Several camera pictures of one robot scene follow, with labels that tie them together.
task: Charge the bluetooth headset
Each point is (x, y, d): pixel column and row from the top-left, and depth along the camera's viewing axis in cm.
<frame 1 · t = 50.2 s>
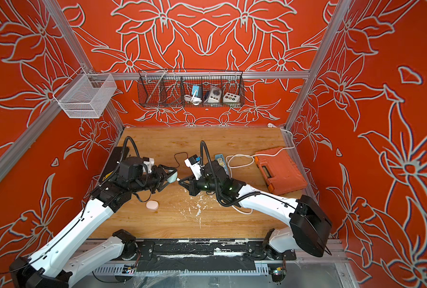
left hand: (175, 173, 72), fingers open
right hand: (175, 185, 70), fingers closed
pink earbud case: (152, 204, 85), point 3 cm above the table
blue power strip: (220, 156, 103), point 4 cm above the table
orange plastic tool case: (280, 173, 94), point 4 cm above the table
black box yellow label: (119, 153, 105), point 3 cm above the table

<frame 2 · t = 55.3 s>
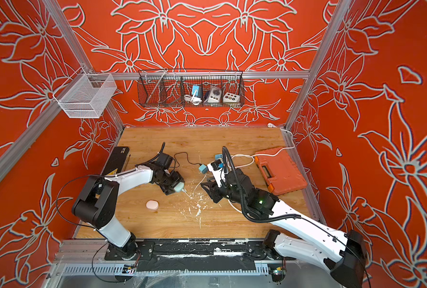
left hand: (182, 183, 91), fingers open
right hand: (199, 184, 68), fingers open
the named things where they were.

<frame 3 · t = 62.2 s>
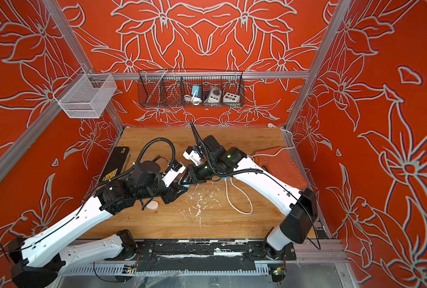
left hand: (184, 183, 68), fingers open
right hand: (179, 183, 65), fingers open
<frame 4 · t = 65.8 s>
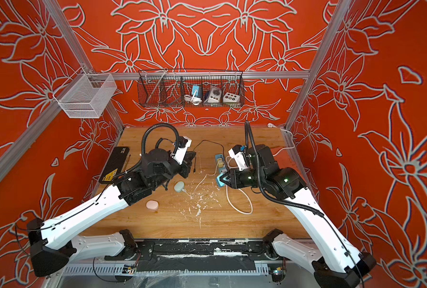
left hand: (193, 151, 67), fingers closed
right hand: (218, 179, 63), fingers open
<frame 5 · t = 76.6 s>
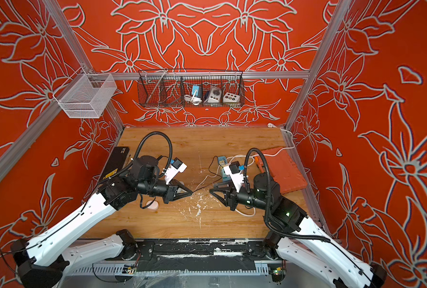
left hand: (190, 192, 63), fingers closed
right hand: (208, 191, 59), fingers open
